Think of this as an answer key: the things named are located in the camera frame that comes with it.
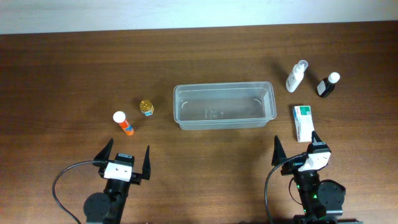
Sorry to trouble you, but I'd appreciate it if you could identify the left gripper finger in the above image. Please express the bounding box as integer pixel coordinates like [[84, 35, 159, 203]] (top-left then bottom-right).
[[93, 138, 114, 167], [142, 145, 151, 180]]

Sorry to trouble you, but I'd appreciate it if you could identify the white green medicine box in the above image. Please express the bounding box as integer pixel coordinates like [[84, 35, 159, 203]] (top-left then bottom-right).
[[293, 106, 314, 142]]

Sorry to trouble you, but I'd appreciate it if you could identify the orange tablet tube white cap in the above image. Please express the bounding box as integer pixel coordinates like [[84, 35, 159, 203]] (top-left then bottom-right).
[[113, 111, 134, 136]]

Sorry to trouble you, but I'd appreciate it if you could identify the dark bottle white cap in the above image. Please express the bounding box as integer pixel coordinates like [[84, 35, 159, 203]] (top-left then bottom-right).
[[317, 72, 340, 98]]

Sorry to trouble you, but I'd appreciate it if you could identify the small gold-lid jar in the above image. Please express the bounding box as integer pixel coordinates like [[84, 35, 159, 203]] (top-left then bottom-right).
[[139, 100, 154, 116]]

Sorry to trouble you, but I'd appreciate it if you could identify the white spray bottle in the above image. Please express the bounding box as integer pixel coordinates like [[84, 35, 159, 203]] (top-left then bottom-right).
[[286, 60, 308, 93]]

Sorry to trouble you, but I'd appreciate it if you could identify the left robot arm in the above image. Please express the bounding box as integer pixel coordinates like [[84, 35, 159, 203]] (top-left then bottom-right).
[[83, 139, 151, 223]]

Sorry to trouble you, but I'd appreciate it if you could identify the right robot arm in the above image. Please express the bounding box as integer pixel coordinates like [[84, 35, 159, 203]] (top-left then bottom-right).
[[271, 131, 346, 224]]

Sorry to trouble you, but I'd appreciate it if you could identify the clear plastic container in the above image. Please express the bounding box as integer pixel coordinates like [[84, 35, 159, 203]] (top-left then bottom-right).
[[174, 82, 277, 130]]

